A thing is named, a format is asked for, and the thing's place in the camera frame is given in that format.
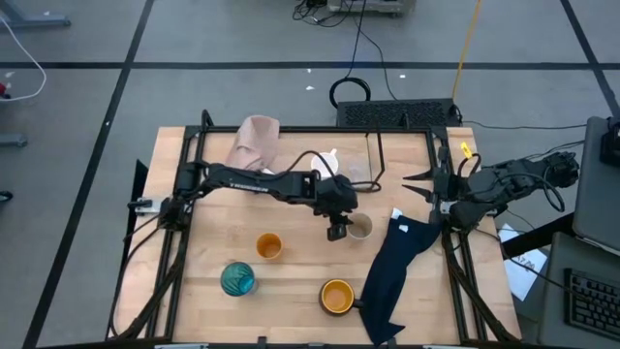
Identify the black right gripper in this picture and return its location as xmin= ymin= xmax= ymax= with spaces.
xmin=401 ymin=145 xmax=481 ymax=225

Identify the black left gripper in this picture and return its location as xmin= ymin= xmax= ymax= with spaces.
xmin=313 ymin=173 xmax=360 ymax=242

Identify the small clear glass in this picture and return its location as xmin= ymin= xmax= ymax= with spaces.
xmin=346 ymin=157 xmax=372 ymax=185

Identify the white mug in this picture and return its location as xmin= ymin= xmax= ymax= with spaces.
xmin=309 ymin=147 xmax=340 ymax=180

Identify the beige ribbed cup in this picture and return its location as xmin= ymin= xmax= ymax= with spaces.
xmin=346 ymin=212 xmax=375 ymax=241

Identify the small orange plastic cup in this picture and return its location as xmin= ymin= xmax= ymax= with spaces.
xmin=255 ymin=232 xmax=285 ymax=262

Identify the pink cloth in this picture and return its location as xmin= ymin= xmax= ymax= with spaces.
xmin=224 ymin=113 xmax=282 ymax=175

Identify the orange bowl mug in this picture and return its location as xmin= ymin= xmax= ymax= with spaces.
xmin=318 ymin=278 xmax=365 ymax=318

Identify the teal faceted plastic tumbler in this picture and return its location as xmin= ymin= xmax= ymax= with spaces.
xmin=220 ymin=261 xmax=258 ymax=299

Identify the black vented computer case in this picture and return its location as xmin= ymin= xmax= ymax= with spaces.
xmin=335 ymin=97 xmax=462 ymax=130

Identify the navy blue cloth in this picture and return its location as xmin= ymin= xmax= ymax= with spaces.
xmin=357 ymin=207 xmax=445 ymax=347

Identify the white paper sheet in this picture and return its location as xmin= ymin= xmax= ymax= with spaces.
xmin=497 ymin=222 xmax=549 ymax=302

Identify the grey flat panel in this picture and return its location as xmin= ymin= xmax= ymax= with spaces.
xmin=573 ymin=115 xmax=620 ymax=253

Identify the grey desk top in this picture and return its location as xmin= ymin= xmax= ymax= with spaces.
xmin=537 ymin=232 xmax=620 ymax=349

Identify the grey equipment base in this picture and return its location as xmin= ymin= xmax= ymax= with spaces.
xmin=326 ymin=0 xmax=418 ymax=16

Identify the black box device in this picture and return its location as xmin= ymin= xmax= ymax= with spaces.
xmin=599 ymin=115 xmax=620 ymax=169

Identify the black side panel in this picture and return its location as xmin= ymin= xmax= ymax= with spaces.
xmin=125 ymin=158 xmax=151 ymax=246

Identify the black keyboard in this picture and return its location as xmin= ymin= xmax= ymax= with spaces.
xmin=564 ymin=267 xmax=620 ymax=341

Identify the grey table foot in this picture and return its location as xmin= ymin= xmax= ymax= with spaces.
xmin=0 ymin=133 xmax=29 ymax=148
xmin=0 ymin=0 xmax=73 ymax=28

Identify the black table rig frame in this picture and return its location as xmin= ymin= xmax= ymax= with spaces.
xmin=104 ymin=109 xmax=523 ymax=348

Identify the coiled black cable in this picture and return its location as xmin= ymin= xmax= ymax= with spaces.
xmin=328 ymin=0 xmax=373 ymax=111

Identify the thin black cable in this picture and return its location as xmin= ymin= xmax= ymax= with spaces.
xmin=461 ymin=119 xmax=588 ymax=132
xmin=525 ymin=140 xmax=586 ymax=161

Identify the yellow cable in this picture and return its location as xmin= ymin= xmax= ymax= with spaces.
xmin=450 ymin=0 xmax=486 ymax=101

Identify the black cable bundle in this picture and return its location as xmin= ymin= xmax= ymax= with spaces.
xmin=293 ymin=0 xmax=359 ymax=29

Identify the white cable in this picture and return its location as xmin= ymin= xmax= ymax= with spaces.
xmin=0 ymin=14 xmax=48 ymax=103

